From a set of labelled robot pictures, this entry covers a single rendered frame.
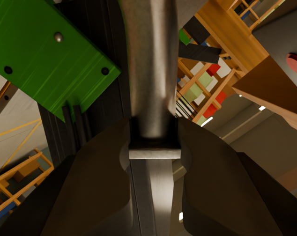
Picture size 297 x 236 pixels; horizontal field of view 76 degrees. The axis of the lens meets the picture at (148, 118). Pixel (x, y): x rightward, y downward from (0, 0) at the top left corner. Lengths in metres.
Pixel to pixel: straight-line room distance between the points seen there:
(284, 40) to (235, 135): 7.48
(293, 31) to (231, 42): 0.78
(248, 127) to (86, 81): 7.53
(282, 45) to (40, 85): 0.30
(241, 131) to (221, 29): 6.83
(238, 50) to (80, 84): 0.84
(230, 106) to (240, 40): 8.57
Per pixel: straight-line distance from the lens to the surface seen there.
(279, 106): 0.44
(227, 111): 9.56
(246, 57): 1.02
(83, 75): 0.27
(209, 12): 1.01
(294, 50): 0.26
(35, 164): 6.74
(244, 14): 8.94
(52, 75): 0.28
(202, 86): 3.52
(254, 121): 7.69
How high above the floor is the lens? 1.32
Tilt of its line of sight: 4 degrees up
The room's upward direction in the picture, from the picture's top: 137 degrees clockwise
